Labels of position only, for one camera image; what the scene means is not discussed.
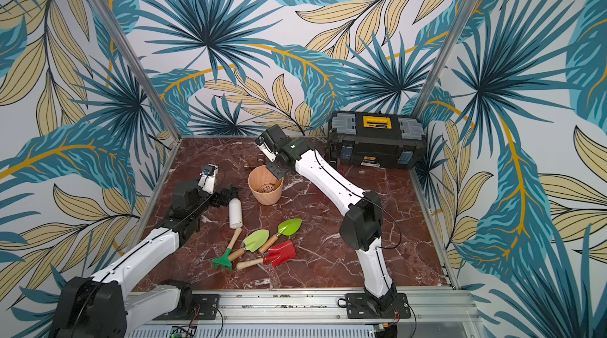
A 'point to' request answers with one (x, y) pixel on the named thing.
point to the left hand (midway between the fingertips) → (218, 183)
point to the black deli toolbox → (375, 139)
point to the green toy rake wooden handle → (224, 261)
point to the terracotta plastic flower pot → (265, 187)
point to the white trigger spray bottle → (235, 213)
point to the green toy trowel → (287, 227)
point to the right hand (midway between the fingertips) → (261, 174)
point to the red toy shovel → (277, 256)
